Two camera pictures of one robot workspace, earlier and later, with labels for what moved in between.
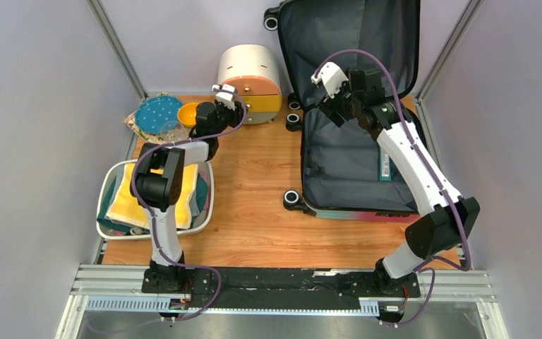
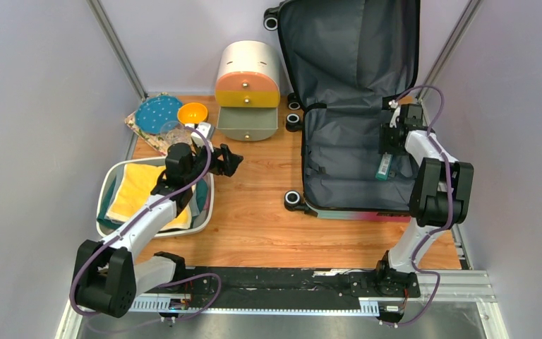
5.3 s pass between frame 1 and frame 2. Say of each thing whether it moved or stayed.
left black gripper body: moved
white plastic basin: stayed
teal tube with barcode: stayed
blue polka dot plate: stayed
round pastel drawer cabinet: moved
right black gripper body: moved
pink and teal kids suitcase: stayed
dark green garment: stayed
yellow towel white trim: stayed
